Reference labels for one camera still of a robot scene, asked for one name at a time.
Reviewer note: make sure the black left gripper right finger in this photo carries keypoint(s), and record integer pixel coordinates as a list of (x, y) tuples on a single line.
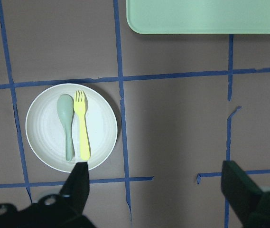
[(242, 193)]

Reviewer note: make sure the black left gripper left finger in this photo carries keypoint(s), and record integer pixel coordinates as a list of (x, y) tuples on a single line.
[(77, 187)]

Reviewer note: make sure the white round plate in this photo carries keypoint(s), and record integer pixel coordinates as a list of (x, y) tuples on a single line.
[(46, 136)]

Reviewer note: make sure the yellow plastic fork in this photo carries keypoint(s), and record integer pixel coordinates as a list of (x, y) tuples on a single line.
[(80, 110)]

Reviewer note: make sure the pale green plastic spoon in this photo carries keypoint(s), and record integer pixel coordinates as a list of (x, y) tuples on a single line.
[(65, 113)]

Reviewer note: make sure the light green tray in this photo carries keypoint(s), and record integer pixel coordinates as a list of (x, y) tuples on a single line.
[(199, 16)]

